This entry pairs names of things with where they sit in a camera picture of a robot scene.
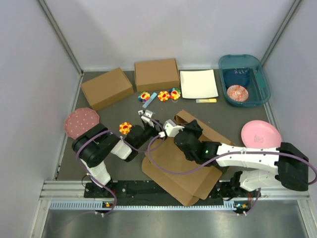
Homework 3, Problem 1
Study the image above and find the cardboard box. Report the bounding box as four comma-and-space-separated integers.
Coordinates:
134, 58, 180, 92
141, 110, 237, 207
81, 67, 134, 111

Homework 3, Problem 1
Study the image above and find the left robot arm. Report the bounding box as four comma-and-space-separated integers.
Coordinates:
72, 120, 163, 197

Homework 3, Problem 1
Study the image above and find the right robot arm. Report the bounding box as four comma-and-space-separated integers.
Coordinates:
163, 120, 309, 196

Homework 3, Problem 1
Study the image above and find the orange yellow flower plush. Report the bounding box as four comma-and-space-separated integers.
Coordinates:
119, 122, 132, 135

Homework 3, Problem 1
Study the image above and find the rainbow flower plush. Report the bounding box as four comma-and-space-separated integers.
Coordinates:
138, 92, 151, 103
169, 88, 181, 100

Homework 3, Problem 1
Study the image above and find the light blue marker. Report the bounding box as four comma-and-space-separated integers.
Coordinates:
142, 92, 158, 109

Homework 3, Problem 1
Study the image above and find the yellow highlighter marker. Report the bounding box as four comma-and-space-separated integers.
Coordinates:
196, 98, 217, 103

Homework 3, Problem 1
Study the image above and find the white square plate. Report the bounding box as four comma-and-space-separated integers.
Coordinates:
180, 69, 218, 99

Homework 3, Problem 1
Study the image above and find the red patterned bowl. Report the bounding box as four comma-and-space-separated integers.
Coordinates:
227, 85, 249, 102

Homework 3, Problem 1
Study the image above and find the light pink plate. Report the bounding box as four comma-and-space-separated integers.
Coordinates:
241, 120, 282, 149

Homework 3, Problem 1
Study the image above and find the dark pink dotted plate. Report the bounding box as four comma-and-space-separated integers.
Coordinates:
64, 108, 100, 139

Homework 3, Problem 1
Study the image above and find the teal plastic bin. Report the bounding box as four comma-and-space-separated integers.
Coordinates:
218, 55, 271, 108

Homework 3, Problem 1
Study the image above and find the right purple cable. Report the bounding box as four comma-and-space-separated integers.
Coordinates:
147, 132, 317, 215

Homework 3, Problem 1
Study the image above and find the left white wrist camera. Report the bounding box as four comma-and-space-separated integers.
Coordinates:
138, 110, 155, 127

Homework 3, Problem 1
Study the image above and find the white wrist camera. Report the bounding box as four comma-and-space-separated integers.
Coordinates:
138, 110, 155, 127
159, 119, 185, 138

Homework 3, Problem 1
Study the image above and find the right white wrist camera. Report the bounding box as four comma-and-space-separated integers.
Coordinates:
159, 119, 185, 138

